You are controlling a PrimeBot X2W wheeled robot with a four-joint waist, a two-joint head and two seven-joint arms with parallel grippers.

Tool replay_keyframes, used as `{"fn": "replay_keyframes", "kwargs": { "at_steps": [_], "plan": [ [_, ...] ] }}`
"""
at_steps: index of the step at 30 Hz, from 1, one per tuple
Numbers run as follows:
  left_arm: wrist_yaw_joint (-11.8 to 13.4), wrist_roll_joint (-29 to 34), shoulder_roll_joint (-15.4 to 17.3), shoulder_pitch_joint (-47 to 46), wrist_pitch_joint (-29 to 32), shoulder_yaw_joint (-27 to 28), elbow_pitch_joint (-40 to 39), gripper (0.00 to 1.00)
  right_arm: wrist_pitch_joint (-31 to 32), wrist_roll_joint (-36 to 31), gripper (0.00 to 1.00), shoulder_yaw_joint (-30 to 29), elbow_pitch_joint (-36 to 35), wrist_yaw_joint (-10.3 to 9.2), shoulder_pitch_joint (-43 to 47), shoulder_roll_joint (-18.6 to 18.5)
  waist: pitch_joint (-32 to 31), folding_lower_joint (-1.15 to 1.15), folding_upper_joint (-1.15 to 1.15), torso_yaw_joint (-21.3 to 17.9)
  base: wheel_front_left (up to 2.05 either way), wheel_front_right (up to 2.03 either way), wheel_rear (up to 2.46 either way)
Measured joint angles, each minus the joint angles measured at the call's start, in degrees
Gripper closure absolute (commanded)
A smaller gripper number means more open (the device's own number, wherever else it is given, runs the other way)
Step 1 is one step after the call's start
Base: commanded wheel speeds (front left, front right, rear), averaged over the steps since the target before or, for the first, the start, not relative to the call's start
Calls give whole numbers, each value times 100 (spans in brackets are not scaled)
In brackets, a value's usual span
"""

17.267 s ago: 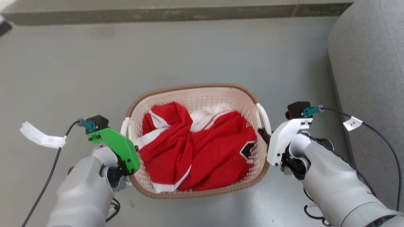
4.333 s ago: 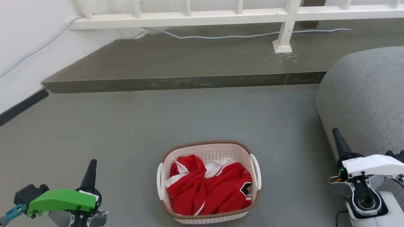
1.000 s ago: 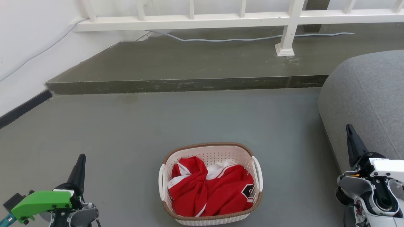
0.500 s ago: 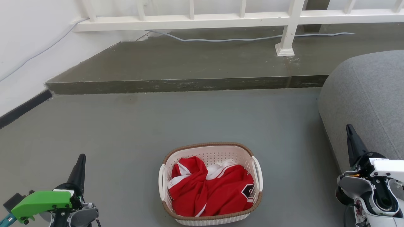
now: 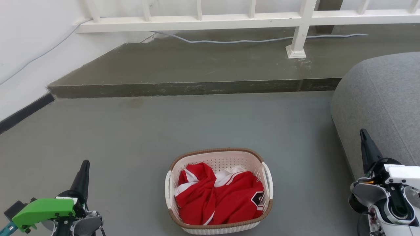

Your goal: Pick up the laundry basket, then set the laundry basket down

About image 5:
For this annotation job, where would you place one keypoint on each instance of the black baseboard strip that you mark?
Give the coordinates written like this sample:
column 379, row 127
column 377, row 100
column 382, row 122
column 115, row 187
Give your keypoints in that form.
column 23, row 113

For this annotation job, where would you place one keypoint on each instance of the grey fabric sofa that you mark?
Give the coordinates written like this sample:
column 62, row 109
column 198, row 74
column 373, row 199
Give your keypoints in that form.
column 380, row 105

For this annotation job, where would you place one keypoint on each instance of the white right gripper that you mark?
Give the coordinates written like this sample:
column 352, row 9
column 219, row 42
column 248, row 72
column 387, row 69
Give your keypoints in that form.
column 398, row 172

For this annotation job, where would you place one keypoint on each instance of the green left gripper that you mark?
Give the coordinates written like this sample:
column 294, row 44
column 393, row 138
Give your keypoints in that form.
column 42, row 209

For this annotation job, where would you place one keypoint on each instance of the raised concrete platform step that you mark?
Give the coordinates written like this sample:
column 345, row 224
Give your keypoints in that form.
column 197, row 68

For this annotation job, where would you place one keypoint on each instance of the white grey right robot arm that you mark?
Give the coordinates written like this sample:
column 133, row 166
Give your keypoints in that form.
column 387, row 206

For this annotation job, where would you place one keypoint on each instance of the white metal railing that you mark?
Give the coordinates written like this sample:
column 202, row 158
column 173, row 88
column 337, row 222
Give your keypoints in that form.
column 229, row 21

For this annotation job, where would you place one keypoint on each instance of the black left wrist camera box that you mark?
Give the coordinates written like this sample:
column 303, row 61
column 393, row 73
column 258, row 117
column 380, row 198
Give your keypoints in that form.
column 14, row 206

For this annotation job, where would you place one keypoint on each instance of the red white jersey garment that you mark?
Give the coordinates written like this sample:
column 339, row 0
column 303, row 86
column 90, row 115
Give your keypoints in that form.
column 223, row 203

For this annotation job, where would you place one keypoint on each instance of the white laundry basket brown rim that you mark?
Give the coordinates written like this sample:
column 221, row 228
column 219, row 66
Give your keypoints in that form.
column 220, row 160

